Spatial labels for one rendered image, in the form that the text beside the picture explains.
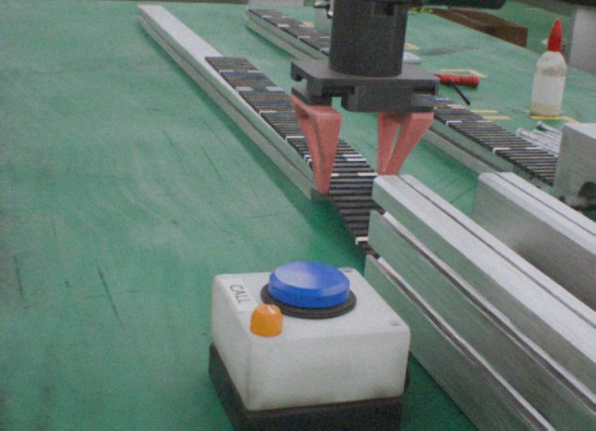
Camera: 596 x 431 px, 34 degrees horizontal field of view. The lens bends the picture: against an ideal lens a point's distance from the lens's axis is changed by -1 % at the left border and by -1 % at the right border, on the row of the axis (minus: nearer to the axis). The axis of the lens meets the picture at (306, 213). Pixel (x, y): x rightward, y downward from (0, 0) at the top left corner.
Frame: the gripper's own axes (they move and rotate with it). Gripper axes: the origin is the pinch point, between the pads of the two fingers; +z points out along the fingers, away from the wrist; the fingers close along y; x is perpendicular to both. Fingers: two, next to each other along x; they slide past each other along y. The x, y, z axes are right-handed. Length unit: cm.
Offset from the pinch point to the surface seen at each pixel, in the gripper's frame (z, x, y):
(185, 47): 1, 59, -2
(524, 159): -0.4, 3.8, 17.8
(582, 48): 24, 195, 153
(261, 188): 3.0, 7.8, -5.3
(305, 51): 2, 66, 18
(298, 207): 3.0, 2.7, -3.6
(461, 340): -0.4, -27.7, -4.2
